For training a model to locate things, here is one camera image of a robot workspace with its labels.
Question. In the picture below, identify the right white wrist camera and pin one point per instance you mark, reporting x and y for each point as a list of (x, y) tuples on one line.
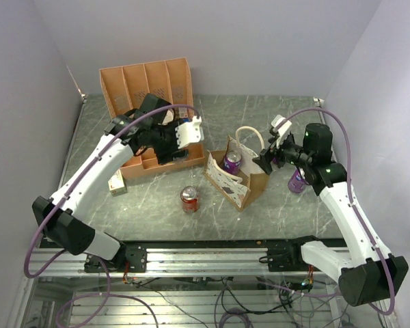
[(280, 130)]

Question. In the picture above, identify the burlap canvas tote bag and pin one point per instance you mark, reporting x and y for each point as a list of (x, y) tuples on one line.
[(251, 181)]

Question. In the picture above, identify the red cola can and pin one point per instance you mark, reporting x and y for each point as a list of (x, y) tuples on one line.
[(190, 199)]

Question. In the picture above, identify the purple fanta can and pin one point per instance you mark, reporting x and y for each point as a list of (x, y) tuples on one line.
[(232, 162), (297, 183)]

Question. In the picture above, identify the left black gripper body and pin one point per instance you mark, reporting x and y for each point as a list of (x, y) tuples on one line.
[(165, 143)]

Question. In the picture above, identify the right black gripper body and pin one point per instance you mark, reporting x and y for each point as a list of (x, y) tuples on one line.
[(288, 149)]

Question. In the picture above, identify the aluminium rail frame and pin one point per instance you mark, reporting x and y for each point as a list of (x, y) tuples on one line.
[(183, 257)]

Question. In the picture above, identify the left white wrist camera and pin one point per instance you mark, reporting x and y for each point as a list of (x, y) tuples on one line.
[(189, 132)]

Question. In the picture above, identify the purple fanta can front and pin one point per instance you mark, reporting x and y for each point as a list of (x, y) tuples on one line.
[(232, 162)]

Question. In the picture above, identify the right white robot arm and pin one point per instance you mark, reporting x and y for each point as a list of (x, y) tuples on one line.
[(369, 272)]

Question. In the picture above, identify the small white red box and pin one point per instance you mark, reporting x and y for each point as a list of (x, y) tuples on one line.
[(116, 184)]

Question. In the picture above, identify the pink desk organizer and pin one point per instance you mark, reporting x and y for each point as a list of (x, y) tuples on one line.
[(125, 87)]

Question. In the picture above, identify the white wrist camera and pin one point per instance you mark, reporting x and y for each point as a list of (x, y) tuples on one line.
[(189, 132), (280, 130)]

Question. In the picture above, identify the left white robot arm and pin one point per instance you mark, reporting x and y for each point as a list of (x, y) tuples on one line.
[(60, 216)]

